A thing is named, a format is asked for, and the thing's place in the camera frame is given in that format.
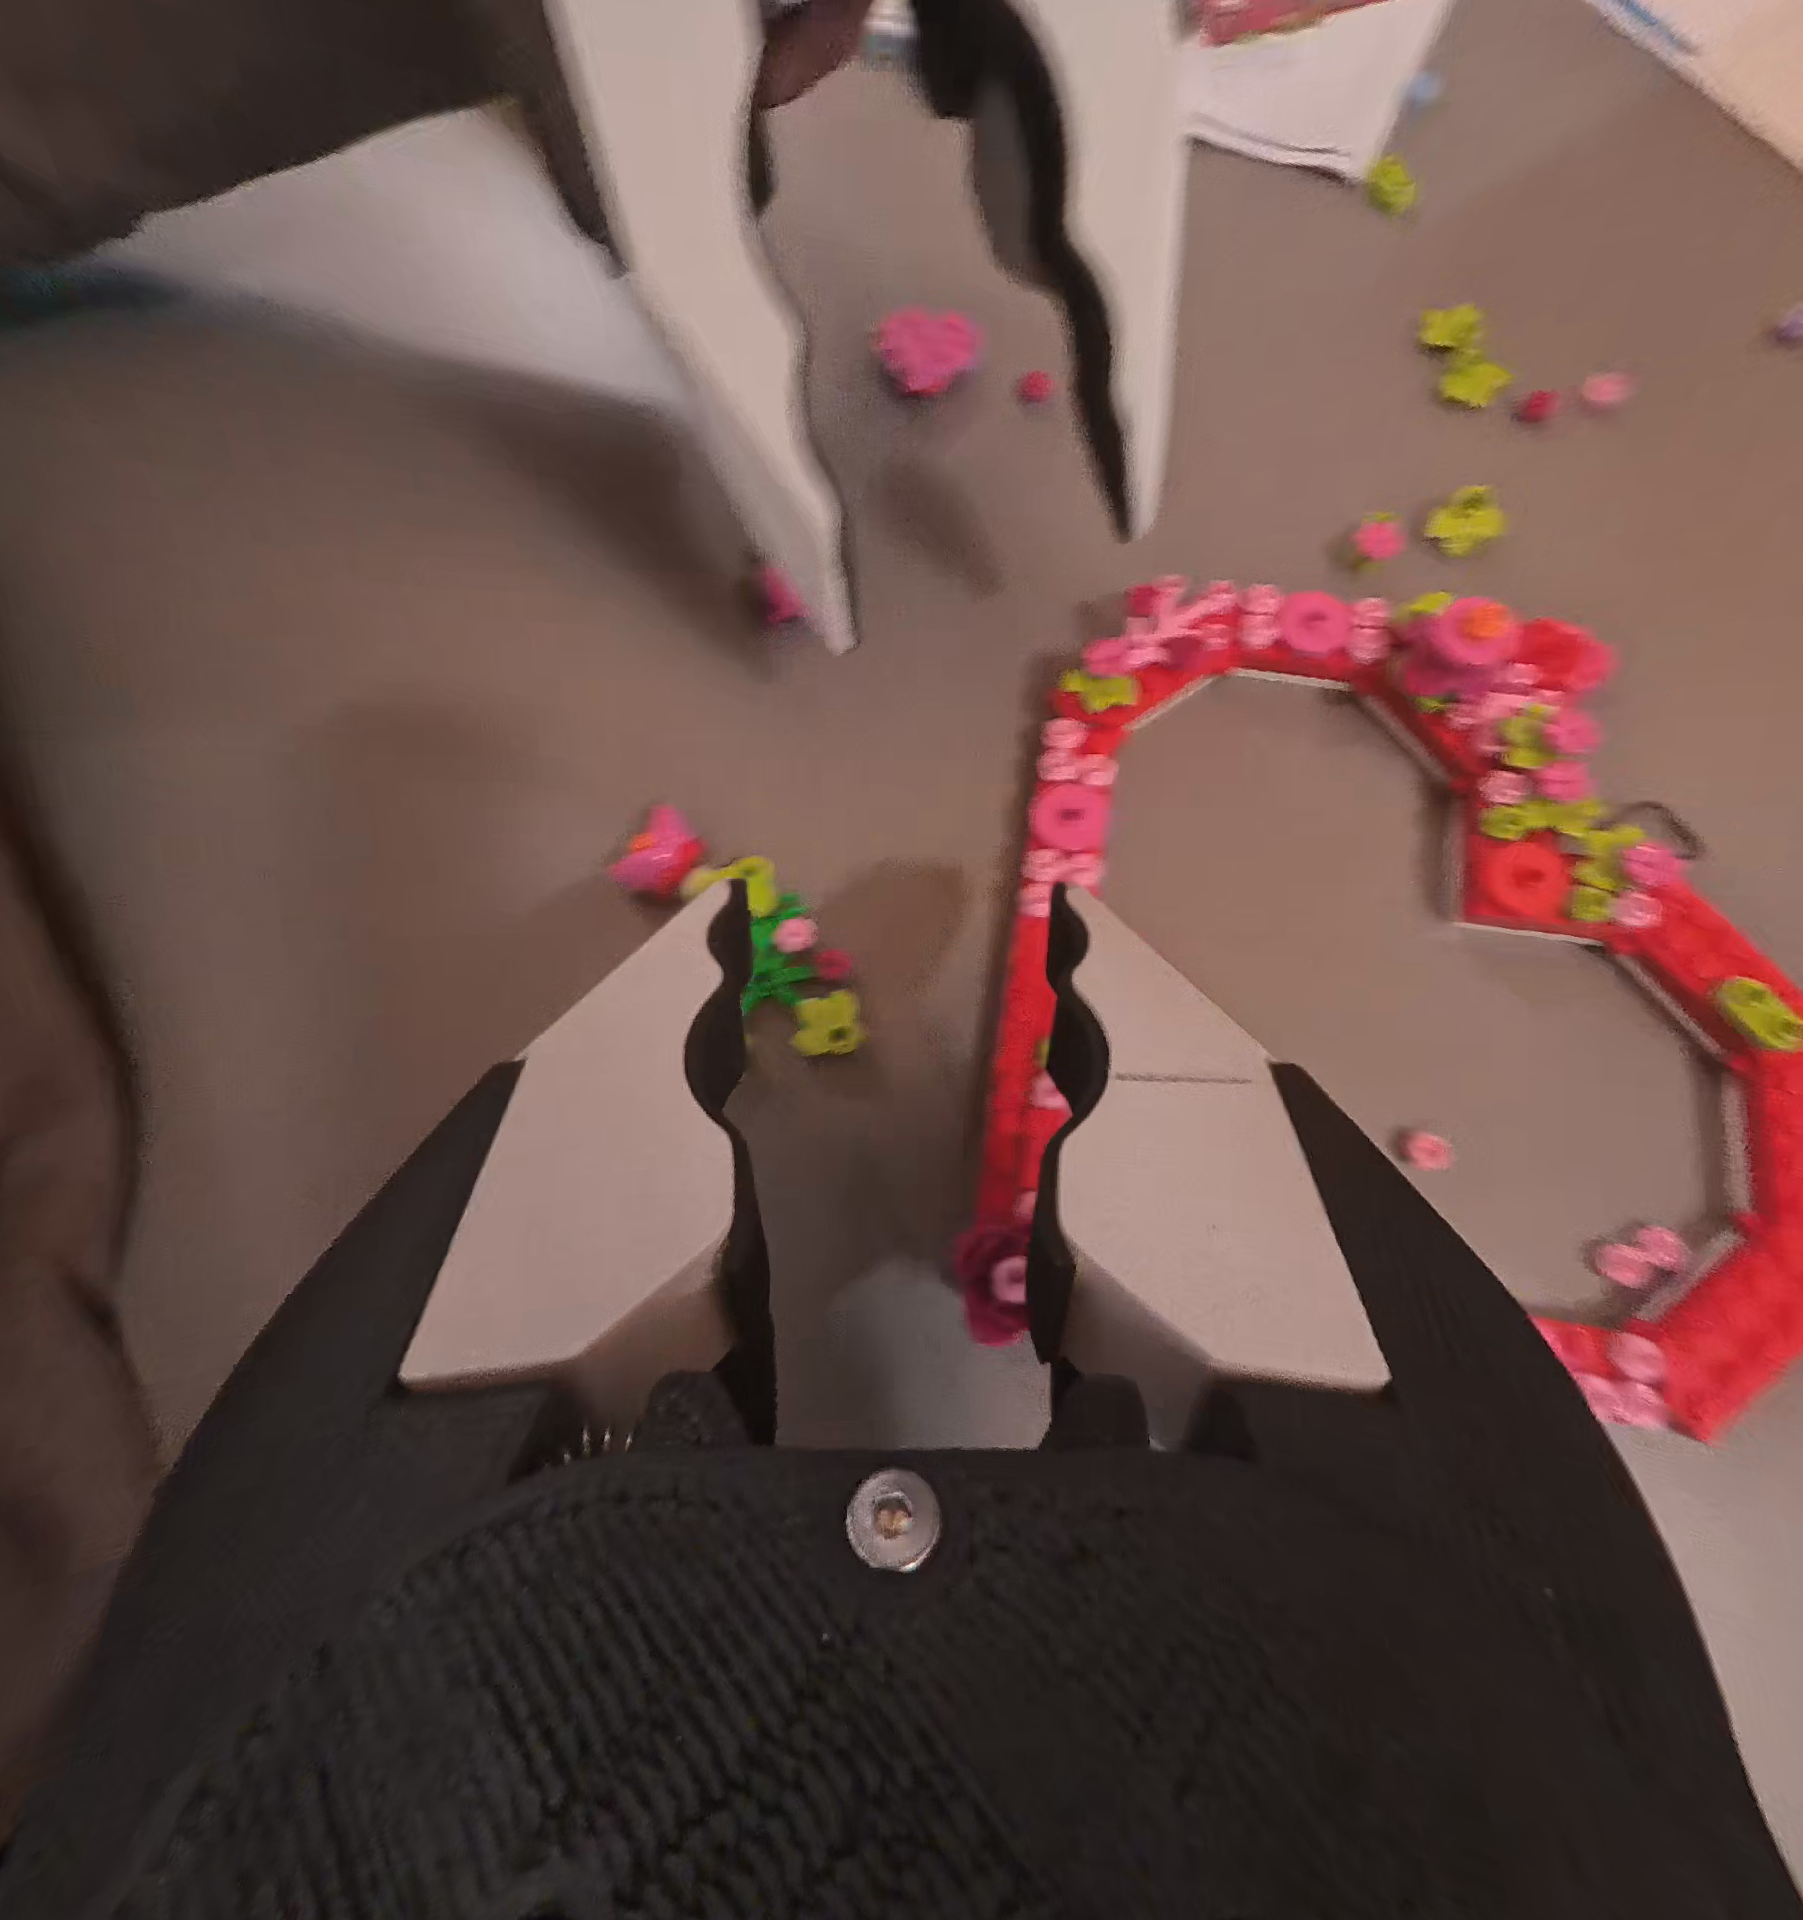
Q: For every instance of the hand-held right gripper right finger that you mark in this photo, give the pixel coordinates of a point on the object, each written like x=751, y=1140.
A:
x=1201, y=1217

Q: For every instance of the person's brown clothing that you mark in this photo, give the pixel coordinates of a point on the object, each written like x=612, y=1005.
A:
x=17, y=1200

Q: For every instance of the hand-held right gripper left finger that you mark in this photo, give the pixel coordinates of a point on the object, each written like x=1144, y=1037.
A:
x=602, y=1200

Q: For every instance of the lego instruction booklet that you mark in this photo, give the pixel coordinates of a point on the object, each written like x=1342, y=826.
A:
x=1290, y=91

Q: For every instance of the green lego stem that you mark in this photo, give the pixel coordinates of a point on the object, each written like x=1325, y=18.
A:
x=774, y=960

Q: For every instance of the red lego rose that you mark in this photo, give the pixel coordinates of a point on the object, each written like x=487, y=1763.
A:
x=1570, y=659

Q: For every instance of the pink lego tulip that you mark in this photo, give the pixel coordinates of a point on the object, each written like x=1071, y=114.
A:
x=660, y=852

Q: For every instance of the lime lego leaf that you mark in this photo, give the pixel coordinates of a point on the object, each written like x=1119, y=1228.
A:
x=1388, y=184
x=1449, y=327
x=1473, y=380
x=1468, y=521

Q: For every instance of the magenta lego flower bud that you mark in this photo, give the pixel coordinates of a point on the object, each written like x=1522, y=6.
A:
x=778, y=598

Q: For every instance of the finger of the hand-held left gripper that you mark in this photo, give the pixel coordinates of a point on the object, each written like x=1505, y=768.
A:
x=1126, y=180
x=691, y=226

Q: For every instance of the red lego heart frame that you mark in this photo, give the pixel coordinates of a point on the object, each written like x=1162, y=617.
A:
x=1801, y=1140

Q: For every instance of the white paper sheet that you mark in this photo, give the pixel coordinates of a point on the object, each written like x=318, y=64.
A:
x=1742, y=29

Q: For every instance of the pink lego stud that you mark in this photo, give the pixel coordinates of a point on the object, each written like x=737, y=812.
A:
x=1426, y=1150
x=1606, y=391

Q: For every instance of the person's left forearm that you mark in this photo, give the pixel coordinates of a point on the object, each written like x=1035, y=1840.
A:
x=167, y=91

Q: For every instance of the small pink lego flower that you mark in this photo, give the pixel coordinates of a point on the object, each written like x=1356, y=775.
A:
x=1378, y=540

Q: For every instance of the lime lego flower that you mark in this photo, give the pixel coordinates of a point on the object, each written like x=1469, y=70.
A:
x=826, y=1024

